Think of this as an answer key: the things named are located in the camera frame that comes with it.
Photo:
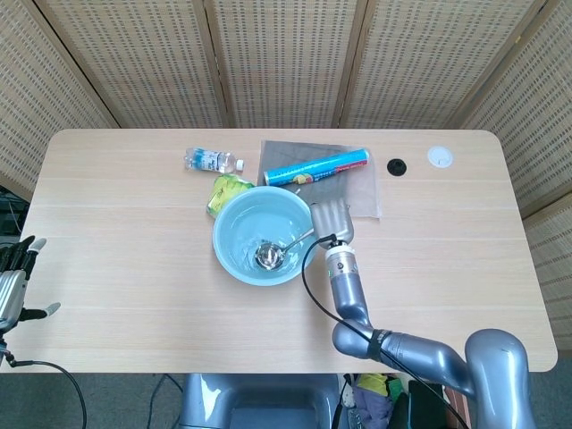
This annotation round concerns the brown wooden box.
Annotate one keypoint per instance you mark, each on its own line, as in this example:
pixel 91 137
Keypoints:
pixel 456 404

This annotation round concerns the light blue plastic bowl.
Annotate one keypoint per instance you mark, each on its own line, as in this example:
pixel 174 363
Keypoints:
pixel 241 223

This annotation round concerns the pile of coloured clothes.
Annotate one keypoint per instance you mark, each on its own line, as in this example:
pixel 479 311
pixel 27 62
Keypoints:
pixel 371 397

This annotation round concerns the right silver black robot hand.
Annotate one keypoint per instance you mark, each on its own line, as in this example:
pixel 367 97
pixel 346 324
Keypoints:
pixel 333 221

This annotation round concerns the yellow green snack pouch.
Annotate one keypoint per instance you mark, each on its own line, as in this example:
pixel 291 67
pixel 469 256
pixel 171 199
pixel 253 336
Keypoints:
pixel 223 192

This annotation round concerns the clear plastic water bottle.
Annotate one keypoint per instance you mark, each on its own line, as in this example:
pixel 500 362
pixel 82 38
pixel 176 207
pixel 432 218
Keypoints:
pixel 210 160

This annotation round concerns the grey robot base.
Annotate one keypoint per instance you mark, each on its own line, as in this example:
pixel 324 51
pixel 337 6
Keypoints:
pixel 268 402

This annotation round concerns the black desk grommet hole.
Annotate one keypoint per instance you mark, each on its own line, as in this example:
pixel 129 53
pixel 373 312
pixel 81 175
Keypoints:
pixel 397 166

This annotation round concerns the blue cling film roll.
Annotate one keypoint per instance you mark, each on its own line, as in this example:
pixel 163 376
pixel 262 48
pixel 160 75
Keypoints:
pixel 313 168

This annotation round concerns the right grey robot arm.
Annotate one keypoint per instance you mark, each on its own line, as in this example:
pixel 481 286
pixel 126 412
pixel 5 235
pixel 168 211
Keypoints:
pixel 348 286

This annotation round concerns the white desk grommet cap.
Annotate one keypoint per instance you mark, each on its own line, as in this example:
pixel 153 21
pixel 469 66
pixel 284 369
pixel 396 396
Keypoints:
pixel 440 157

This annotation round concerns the grey mesh sheet in plastic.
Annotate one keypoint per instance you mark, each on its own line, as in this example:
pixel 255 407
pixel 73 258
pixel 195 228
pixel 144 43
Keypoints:
pixel 357 192

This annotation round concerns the woven bamboo folding screen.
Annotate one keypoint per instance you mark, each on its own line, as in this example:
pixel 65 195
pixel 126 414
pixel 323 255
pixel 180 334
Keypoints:
pixel 286 62

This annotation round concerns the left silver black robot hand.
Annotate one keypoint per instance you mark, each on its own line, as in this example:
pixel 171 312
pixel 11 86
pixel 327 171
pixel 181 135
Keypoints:
pixel 9 290

